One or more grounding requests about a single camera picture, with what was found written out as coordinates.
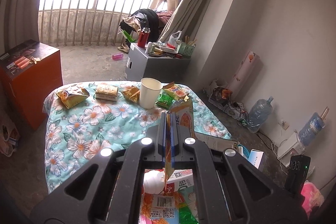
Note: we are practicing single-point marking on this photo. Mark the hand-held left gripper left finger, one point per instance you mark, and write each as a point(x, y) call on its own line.
point(163, 134)

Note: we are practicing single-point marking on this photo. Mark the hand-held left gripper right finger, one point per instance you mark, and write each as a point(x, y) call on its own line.
point(175, 134)

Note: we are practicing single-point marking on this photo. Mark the tall orange snack packet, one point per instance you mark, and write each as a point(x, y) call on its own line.
point(185, 119)

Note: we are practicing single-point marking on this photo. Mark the small white cardboard box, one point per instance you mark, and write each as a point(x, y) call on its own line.
point(257, 159)

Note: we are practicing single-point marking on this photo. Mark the white and grey appliance box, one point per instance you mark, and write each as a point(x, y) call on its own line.
point(218, 142)

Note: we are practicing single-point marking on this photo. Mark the white printed carton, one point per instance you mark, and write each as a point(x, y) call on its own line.
point(182, 179)

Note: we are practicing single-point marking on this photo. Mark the white plastic bottle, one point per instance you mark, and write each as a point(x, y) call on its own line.
point(153, 182)

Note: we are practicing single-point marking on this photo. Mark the orange packet with barcode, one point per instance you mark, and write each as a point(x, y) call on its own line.
point(160, 208)

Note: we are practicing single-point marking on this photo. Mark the shiny green snack packet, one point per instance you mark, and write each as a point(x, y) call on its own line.
point(187, 208)

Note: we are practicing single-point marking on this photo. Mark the bright pink cloth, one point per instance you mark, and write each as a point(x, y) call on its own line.
point(313, 195)

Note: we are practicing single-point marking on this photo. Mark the white water dispenser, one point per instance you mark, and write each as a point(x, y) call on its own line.
point(290, 146)

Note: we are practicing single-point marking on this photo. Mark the small green snack packet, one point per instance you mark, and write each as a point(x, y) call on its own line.
point(164, 100)

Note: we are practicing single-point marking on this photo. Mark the white paper cup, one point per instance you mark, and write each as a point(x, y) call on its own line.
point(150, 94)

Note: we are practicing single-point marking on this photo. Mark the orange and yellow snack packet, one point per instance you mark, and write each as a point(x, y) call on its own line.
point(176, 91)

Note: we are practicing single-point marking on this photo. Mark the water bottle on dispenser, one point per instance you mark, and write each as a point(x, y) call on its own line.
point(312, 129)

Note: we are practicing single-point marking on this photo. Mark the small yellow snack packet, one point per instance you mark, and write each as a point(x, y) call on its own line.
point(130, 94)

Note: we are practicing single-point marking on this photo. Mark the black bag with orange contents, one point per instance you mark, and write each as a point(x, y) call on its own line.
point(221, 95)

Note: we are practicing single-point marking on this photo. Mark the grey cabinet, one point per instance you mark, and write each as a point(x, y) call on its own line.
point(155, 66)

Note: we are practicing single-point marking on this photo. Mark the large clear water bottle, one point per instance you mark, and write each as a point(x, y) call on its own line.
point(260, 115)

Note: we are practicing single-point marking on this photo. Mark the beige biscuit packet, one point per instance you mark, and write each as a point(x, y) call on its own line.
point(106, 92)

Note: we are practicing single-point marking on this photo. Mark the floral light blue blanket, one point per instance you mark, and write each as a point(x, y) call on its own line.
point(86, 129)

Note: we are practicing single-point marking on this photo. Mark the green plastic basket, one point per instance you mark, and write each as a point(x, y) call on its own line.
point(187, 50)

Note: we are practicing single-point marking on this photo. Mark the small white bottle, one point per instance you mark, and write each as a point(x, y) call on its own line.
point(150, 48)

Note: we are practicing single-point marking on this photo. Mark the pink bottle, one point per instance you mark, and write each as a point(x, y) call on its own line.
point(118, 56)

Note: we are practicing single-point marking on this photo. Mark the white plastic jug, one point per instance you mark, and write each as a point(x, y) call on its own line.
point(174, 39)

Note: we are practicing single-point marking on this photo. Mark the large yellow snack packet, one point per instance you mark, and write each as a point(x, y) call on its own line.
point(72, 96)

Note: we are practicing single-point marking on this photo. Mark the red thermos bottle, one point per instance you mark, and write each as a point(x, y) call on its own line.
point(143, 37)

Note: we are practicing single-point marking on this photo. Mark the pile of black clothes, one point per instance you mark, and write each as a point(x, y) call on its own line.
point(148, 22)

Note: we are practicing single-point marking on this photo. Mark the orange red cabinet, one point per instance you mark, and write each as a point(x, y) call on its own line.
point(31, 87)

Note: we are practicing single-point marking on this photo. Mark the metal window railing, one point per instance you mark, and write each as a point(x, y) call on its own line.
point(92, 14)

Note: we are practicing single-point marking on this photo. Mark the gold wrapper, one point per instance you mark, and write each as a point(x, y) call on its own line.
point(34, 60)

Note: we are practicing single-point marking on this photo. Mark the light printed bag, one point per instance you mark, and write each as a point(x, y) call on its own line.
point(9, 134)

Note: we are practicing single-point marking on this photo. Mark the white wall socket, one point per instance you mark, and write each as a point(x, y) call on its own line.
point(284, 124)

